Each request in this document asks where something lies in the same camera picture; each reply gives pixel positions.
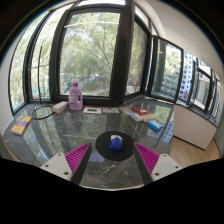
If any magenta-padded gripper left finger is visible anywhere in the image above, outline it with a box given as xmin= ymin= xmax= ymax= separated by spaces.
xmin=39 ymin=142 xmax=94 ymax=185

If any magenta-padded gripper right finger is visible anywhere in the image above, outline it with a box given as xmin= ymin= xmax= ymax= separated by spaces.
xmin=132 ymin=142 xmax=185 ymax=186

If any blue and white computer mouse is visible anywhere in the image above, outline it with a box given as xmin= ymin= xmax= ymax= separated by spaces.
xmin=109 ymin=134 xmax=124 ymax=152

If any round black mouse pad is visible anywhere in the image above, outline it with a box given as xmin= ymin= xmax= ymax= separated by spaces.
xmin=95 ymin=130 xmax=137 ymax=162

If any blue and white box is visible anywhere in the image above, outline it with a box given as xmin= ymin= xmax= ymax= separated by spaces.
xmin=147 ymin=119 xmax=164 ymax=132

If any beige flat box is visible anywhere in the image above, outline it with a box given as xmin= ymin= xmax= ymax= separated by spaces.
xmin=140 ymin=113 xmax=158 ymax=122

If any red book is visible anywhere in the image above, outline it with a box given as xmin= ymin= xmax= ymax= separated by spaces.
xmin=132 ymin=107 xmax=153 ymax=117

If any orange-edged flat booklet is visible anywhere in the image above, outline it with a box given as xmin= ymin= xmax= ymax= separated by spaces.
xmin=82 ymin=106 xmax=103 ymax=115

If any orange and white carton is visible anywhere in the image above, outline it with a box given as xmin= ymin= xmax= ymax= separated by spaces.
xmin=51 ymin=100 xmax=69 ymax=115

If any purple detergent bottle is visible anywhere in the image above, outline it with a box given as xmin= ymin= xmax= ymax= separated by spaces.
xmin=67 ymin=78 xmax=84 ymax=111

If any yellow and purple book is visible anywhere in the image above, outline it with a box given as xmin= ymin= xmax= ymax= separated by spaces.
xmin=10 ymin=115 xmax=34 ymax=137

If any black wire rack stand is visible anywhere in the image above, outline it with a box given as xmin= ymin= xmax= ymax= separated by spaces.
xmin=31 ymin=44 xmax=55 ymax=121

